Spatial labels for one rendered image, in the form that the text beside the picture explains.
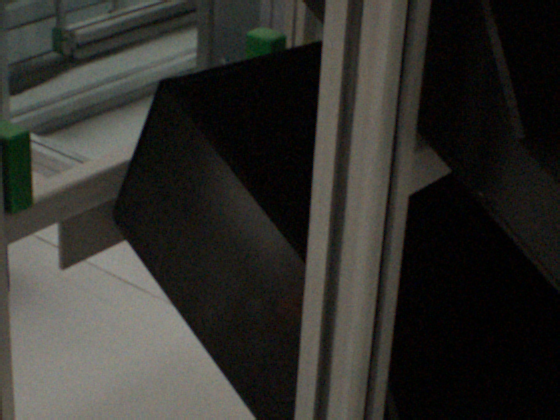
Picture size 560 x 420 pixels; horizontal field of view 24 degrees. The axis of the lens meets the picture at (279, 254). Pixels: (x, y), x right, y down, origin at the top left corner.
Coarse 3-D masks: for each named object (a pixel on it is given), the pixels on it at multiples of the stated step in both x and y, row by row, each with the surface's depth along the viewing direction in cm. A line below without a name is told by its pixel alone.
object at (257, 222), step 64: (256, 64) 47; (320, 64) 50; (192, 128) 44; (256, 128) 50; (128, 192) 48; (192, 192) 45; (256, 192) 42; (448, 192) 53; (192, 256) 46; (256, 256) 43; (448, 256) 54; (512, 256) 52; (192, 320) 47; (256, 320) 44; (448, 320) 52; (512, 320) 53; (256, 384) 45; (448, 384) 50; (512, 384) 51
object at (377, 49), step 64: (384, 0) 31; (384, 64) 32; (320, 128) 34; (384, 128) 33; (0, 192) 47; (320, 192) 35; (384, 192) 34; (0, 256) 48; (320, 256) 36; (384, 256) 36; (0, 320) 49; (320, 320) 36; (384, 320) 37; (0, 384) 51; (320, 384) 38; (384, 384) 38
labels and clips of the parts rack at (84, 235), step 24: (264, 48) 58; (24, 144) 47; (24, 168) 48; (24, 192) 48; (72, 216) 53; (96, 216) 54; (72, 240) 54; (96, 240) 55; (120, 240) 56; (72, 264) 54
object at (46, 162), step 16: (272, 0) 121; (288, 0) 120; (272, 16) 122; (288, 16) 121; (288, 32) 122; (288, 48) 123; (0, 112) 156; (32, 144) 153; (32, 160) 153; (48, 160) 151; (64, 160) 150; (48, 176) 152
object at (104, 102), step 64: (0, 0) 148; (64, 0) 141; (128, 0) 135; (192, 0) 129; (256, 0) 124; (0, 64) 152; (64, 64) 145; (128, 64) 138; (192, 64) 132; (64, 128) 149; (128, 128) 142
